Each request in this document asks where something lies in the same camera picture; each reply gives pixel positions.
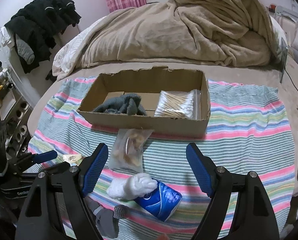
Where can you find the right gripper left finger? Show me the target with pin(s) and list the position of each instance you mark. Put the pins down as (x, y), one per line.
(40, 216)

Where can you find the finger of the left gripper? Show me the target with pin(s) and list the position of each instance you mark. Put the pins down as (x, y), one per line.
(55, 169)
(42, 156)

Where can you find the cartoon tissue pack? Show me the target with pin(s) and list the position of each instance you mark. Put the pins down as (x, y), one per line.
(72, 158)

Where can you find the dark grey sock pair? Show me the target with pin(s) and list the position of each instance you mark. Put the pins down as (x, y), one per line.
(106, 220)

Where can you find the clear bag of snacks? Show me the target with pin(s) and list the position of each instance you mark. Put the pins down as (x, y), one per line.
(127, 150)

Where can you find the blue tissue pack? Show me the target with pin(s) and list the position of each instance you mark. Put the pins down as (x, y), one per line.
(161, 202)

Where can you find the white sock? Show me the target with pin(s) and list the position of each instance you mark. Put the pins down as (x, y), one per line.
(132, 187)

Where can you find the grey-teal sock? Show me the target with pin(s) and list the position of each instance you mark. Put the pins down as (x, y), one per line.
(129, 104)

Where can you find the bag of cotton swabs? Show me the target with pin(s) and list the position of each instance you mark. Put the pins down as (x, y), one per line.
(174, 104)

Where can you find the striped pastel towel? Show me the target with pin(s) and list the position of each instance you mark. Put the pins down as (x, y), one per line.
(248, 130)

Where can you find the white floral quilt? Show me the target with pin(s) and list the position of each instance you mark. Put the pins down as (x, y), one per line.
(63, 58)

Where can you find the black hanging clothes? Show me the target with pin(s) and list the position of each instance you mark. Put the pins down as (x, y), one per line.
(34, 27)

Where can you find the open cardboard box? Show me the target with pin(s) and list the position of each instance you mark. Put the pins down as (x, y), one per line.
(147, 83)

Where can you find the tablet leaning on blanket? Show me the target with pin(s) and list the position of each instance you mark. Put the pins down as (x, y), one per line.
(284, 53)

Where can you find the beige plush blanket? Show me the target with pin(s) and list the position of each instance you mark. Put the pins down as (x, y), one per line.
(234, 33)

